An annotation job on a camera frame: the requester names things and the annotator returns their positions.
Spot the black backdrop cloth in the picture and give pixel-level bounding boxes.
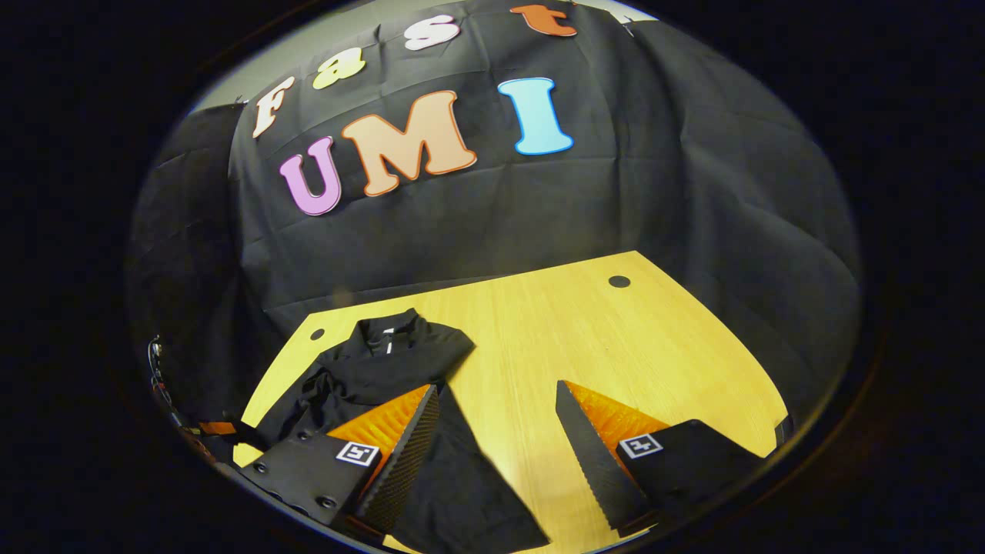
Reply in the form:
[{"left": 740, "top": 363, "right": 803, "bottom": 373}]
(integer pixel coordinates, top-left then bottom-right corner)
[{"left": 127, "top": 0, "right": 861, "bottom": 432}]

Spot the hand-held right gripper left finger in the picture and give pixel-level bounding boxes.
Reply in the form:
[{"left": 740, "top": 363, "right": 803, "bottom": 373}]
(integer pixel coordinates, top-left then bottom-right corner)
[{"left": 239, "top": 384, "right": 441, "bottom": 536}]

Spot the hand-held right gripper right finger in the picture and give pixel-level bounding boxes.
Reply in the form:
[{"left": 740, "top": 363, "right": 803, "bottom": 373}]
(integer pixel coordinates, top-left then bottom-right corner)
[{"left": 556, "top": 380, "right": 766, "bottom": 533}]

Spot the black buttoned cardigan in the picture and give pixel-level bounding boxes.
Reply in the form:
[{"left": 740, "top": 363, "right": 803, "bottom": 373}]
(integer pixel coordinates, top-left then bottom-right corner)
[{"left": 254, "top": 308, "right": 551, "bottom": 553}]

